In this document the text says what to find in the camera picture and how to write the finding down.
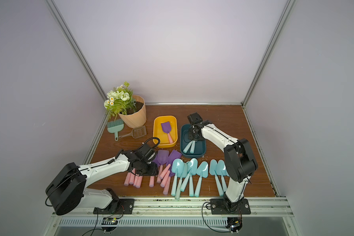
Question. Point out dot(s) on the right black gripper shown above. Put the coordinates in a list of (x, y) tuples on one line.
[(193, 136)]

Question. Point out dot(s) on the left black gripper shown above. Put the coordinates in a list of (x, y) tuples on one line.
[(154, 171)]

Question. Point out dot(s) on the teal round shovel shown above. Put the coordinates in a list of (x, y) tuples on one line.
[(188, 146)]

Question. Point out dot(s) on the purple pointed shovel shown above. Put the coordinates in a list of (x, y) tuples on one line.
[(151, 181)]

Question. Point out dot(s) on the purple square shovel pink handle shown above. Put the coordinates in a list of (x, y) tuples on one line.
[(166, 127)]

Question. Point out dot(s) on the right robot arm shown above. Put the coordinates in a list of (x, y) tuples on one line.
[(240, 161)]

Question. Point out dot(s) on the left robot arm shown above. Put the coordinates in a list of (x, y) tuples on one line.
[(70, 188)]

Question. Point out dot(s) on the dark teal storage box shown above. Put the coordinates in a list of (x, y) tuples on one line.
[(200, 147)]

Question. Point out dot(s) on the yellow storage box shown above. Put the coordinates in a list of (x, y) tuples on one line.
[(158, 132)]

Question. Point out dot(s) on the purple shovel far left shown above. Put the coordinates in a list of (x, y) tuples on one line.
[(127, 180)]

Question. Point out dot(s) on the green small brush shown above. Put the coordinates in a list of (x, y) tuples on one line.
[(114, 127)]

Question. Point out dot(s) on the beige flower pot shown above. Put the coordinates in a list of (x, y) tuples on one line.
[(137, 119)]

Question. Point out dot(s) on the artificial flower plant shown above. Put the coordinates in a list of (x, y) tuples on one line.
[(120, 101)]

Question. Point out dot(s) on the left circuit board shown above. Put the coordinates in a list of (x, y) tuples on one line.
[(109, 224)]

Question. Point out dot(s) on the circuit board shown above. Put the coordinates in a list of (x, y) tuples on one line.
[(109, 224), (234, 224)]

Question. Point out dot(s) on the right circuit board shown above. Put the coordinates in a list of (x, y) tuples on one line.
[(234, 224)]

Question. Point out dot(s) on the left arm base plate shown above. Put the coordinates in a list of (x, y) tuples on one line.
[(126, 206)]

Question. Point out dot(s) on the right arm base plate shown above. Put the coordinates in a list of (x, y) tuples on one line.
[(224, 206)]

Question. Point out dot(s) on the aluminium front rail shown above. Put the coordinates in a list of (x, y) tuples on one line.
[(192, 206)]

